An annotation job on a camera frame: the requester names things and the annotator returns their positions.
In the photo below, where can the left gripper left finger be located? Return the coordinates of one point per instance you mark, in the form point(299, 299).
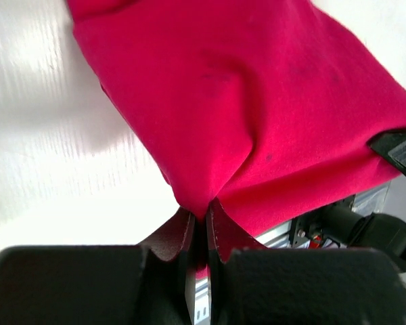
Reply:
point(152, 282)

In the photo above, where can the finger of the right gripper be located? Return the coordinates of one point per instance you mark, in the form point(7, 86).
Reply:
point(391, 146)

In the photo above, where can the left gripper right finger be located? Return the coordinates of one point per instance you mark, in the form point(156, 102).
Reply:
point(297, 287)

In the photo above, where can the crimson red t-shirt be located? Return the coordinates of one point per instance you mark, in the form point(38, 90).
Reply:
point(266, 105)

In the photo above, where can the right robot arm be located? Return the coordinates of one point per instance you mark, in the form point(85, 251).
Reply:
point(379, 231)

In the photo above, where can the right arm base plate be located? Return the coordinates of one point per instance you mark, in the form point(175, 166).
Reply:
point(306, 229)

